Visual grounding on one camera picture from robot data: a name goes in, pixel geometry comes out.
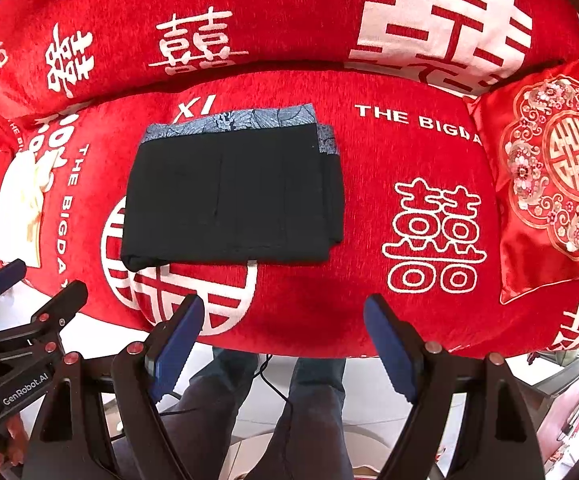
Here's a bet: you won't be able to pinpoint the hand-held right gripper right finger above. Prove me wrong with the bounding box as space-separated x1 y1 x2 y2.
363 294 549 480

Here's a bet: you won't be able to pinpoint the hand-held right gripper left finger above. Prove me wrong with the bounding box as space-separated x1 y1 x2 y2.
22 294 206 480

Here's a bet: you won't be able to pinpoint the black pants with patterned waistband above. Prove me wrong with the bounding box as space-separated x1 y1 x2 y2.
120 103 345 272

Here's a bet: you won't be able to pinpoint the person's left hand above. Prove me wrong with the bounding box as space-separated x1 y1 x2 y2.
0 412 31 467

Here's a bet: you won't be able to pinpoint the cream cloth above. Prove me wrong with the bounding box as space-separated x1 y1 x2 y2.
0 151 58 267

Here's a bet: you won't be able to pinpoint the person's left leg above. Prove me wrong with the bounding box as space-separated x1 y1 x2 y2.
117 347 261 480

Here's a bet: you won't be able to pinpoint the person's leg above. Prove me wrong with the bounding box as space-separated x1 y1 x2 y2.
117 347 261 480
258 356 349 480

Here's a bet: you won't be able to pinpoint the red printed sofa cover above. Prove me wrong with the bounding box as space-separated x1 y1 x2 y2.
0 0 579 361

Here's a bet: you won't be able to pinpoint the person's right leg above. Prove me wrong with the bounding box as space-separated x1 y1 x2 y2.
258 356 349 480

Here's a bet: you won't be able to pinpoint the red embroidered cushion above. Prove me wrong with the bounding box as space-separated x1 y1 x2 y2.
464 46 579 306

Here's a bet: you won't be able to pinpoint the black cable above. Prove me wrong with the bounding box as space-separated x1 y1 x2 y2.
256 354 291 407

